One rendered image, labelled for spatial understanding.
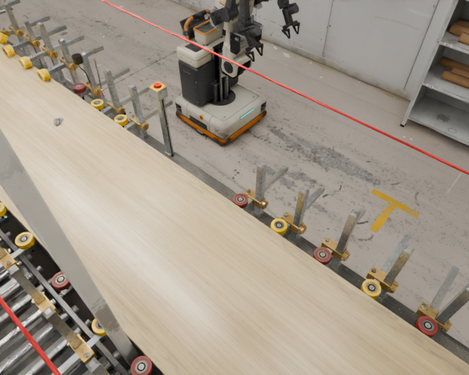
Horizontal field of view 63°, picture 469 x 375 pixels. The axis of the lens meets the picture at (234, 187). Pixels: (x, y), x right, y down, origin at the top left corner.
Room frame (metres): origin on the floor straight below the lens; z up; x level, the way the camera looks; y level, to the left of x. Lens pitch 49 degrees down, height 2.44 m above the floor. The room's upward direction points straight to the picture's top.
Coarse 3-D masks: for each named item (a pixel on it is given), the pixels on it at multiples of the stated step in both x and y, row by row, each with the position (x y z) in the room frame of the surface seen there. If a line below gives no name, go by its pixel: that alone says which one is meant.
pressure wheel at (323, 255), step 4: (320, 248) 0.94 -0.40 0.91; (324, 248) 0.94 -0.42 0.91; (316, 252) 0.92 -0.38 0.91; (320, 252) 0.92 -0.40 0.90; (324, 252) 0.92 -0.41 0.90; (328, 252) 0.92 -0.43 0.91; (316, 256) 0.90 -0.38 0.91; (320, 256) 0.90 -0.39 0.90; (324, 256) 0.90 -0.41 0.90; (328, 256) 0.90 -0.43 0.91; (320, 260) 0.88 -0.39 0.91; (324, 260) 0.88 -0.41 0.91; (328, 260) 0.88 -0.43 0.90; (324, 264) 0.87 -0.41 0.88
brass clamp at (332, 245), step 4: (324, 240) 1.02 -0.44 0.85; (332, 240) 1.02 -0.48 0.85; (324, 244) 1.00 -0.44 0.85; (328, 244) 1.00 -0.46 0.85; (332, 244) 1.00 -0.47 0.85; (336, 244) 1.00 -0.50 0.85; (328, 248) 0.98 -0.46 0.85; (332, 248) 0.98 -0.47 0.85; (332, 252) 0.97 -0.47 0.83; (336, 252) 0.95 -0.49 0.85; (344, 252) 0.95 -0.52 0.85; (348, 252) 0.95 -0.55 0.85; (336, 256) 0.95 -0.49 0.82; (340, 256) 0.94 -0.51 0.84; (344, 256) 0.93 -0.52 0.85; (348, 256) 0.95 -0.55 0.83; (340, 260) 0.93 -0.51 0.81; (344, 260) 0.92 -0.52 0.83
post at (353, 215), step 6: (354, 210) 0.98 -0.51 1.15; (348, 216) 0.96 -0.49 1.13; (354, 216) 0.95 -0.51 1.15; (348, 222) 0.96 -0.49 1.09; (354, 222) 0.95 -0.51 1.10; (348, 228) 0.95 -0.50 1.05; (342, 234) 0.96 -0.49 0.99; (348, 234) 0.95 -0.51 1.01; (342, 240) 0.96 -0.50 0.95; (348, 240) 0.96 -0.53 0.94; (336, 246) 0.97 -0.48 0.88; (342, 246) 0.95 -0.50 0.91; (342, 252) 0.95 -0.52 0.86; (336, 264) 0.95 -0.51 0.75
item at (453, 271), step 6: (450, 270) 0.87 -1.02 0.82; (456, 270) 0.87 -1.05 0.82; (450, 276) 0.84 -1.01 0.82; (444, 282) 0.81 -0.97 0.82; (450, 282) 0.81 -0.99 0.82; (444, 288) 0.78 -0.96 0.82; (438, 294) 0.75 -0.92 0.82; (444, 294) 0.75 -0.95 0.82; (438, 300) 0.72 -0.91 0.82; (432, 306) 0.70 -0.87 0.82; (438, 306) 0.70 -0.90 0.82
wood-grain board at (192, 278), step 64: (0, 64) 2.55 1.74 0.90; (64, 128) 1.82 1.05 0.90; (0, 192) 1.30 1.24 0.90; (64, 192) 1.30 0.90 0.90; (128, 192) 1.30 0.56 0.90; (192, 192) 1.29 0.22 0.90; (128, 256) 0.91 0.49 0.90; (192, 256) 0.91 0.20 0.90; (256, 256) 0.91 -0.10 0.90; (128, 320) 0.61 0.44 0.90; (192, 320) 0.61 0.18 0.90; (256, 320) 0.61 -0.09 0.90; (320, 320) 0.60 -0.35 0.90; (384, 320) 0.60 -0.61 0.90
